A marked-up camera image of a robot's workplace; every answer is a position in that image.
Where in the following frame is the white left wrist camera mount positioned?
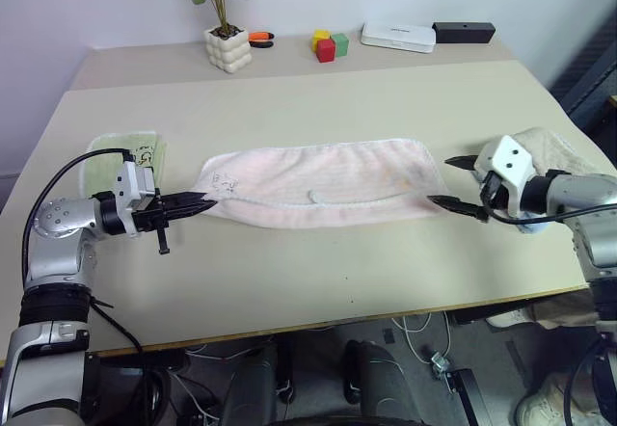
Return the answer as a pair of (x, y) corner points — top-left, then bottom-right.
(114, 159), (158, 214)

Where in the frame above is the beige towel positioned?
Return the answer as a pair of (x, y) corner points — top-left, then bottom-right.
(510, 126), (603, 176)

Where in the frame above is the dark rounded shape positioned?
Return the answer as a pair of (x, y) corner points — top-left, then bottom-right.
(340, 339), (423, 426)
(222, 346), (282, 426)

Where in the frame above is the orange and black tool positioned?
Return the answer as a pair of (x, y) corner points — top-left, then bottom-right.
(247, 31), (277, 50)

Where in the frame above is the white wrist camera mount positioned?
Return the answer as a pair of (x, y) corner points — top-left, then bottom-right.
(114, 159), (158, 214)
(473, 134), (537, 219)

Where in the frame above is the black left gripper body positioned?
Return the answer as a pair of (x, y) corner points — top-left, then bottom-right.
(129, 193), (172, 257)

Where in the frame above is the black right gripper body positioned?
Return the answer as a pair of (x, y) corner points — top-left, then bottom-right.
(477, 171), (508, 212)

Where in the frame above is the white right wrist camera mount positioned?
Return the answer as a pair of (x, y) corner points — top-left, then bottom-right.
(473, 134), (537, 219)

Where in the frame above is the black rectangular box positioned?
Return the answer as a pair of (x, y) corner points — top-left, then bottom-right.
(431, 21), (497, 45)

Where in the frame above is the white sneaker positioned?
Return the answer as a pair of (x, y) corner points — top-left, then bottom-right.
(485, 306), (534, 330)

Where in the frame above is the white cable under table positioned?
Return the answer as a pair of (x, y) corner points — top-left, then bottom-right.
(389, 310), (452, 364)

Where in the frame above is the small metal clamp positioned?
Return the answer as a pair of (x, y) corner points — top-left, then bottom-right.
(430, 353), (452, 380)

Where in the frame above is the black bar under table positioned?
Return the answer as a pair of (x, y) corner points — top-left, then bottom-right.
(446, 367), (496, 426)

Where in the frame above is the pink towel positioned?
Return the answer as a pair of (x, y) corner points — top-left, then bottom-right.
(192, 137), (450, 230)

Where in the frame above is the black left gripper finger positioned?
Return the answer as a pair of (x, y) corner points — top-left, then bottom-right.
(166, 192), (214, 208)
(168, 201), (217, 220)

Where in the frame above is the green plant in white pot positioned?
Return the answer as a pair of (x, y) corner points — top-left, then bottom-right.
(175, 0), (256, 75)

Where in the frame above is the red cube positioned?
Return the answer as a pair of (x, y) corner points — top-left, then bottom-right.
(315, 39), (337, 64)

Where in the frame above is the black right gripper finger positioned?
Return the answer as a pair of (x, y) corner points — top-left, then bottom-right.
(443, 154), (479, 173)
(427, 195), (490, 225)

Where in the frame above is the white flat box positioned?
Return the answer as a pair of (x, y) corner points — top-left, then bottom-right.
(360, 20), (438, 55)

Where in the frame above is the green towel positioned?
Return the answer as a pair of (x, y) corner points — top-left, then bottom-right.
(78, 129), (169, 200)

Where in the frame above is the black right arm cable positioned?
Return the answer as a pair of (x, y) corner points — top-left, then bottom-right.
(483, 201), (617, 227)

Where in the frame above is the beige sneaker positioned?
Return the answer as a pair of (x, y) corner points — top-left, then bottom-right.
(513, 371), (609, 426)

